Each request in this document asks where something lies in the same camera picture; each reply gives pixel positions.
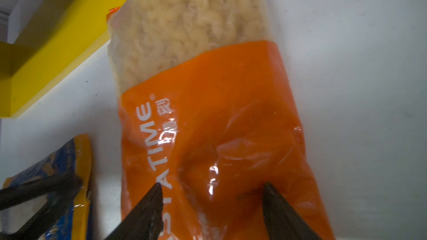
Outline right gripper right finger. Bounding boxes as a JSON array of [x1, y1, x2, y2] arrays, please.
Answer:
[[262, 183, 321, 240]]

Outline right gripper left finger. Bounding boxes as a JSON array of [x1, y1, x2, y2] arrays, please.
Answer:
[[106, 183, 163, 240]]

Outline yellow shelf unit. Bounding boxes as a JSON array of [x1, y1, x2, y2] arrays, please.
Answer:
[[1, 0, 126, 118]]

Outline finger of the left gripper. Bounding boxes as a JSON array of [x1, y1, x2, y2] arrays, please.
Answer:
[[1, 172, 82, 240]]

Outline orange pastatime pasta bag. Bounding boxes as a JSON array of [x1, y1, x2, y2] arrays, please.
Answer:
[[107, 0, 335, 240]]

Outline blue shell pasta bag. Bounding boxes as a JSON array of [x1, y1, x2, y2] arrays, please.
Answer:
[[1, 134, 93, 240]]

